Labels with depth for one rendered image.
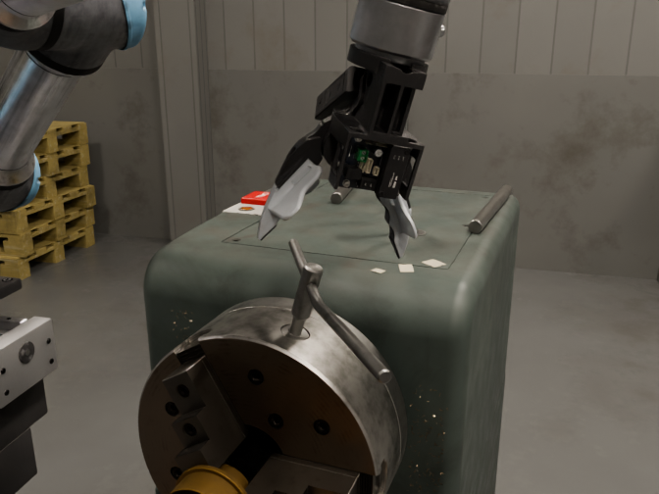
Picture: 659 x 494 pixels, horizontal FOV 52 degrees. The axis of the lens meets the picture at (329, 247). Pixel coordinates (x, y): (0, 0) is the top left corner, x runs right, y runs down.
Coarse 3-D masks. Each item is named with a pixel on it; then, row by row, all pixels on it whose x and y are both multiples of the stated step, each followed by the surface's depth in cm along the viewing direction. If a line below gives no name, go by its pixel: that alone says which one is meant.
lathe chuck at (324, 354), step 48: (192, 336) 80; (240, 336) 74; (336, 336) 79; (144, 384) 81; (240, 384) 76; (288, 384) 73; (336, 384) 72; (144, 432) 83; (288, 432) 75; (336, 432) 73; (384, 432) 76; (384, 480) 76
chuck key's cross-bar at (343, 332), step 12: (300, 252) 79; (300, 264) 77; (312, 288) 72; (312, 300) 70; (324, 312) 66; (336, 324) 62; (348, 336) 59; (360, 348) 56; (360, 360) 56; (372, 360) 54; (372, 372) 53; (384, 372) 52
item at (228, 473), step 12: (192, 468) 70; (204, 468) 70; (216, 468) 70; (228, 468) 72; (180, 480) 71; (192, 480) 69; (204, 480) 68; (216, 480) 69; (228, 480) 69; (240, 480) 72; (180, 492) 68; (192, 492) 67; (204, 492) 67; (216, 492) 67; (228, 492) 68; (240, 492) 69
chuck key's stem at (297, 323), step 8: (312, 264) 74; (304, 272) 73; (312, 272) 72; (320, 272) 72; (304, 280) 73; (312, 280) 73; (320, 280) 73; (304, 288) 73; (296, 296) 74; (304, 296) 73; (296, 304) 74; (304, 304) 74; (296, 312) 74; (304, 312) 74; (296, 320) 75; (304, 320) 75; (296, 328) 75
